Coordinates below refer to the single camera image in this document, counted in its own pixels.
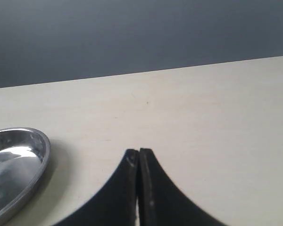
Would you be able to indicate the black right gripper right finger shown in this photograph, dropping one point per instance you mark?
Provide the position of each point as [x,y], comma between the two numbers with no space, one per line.
[161,203]

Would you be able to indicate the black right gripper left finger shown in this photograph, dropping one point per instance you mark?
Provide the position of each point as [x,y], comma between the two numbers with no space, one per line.
[115,203]

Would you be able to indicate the round stainless steel tray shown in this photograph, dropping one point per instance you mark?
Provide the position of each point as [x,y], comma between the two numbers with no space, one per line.
[24,157]

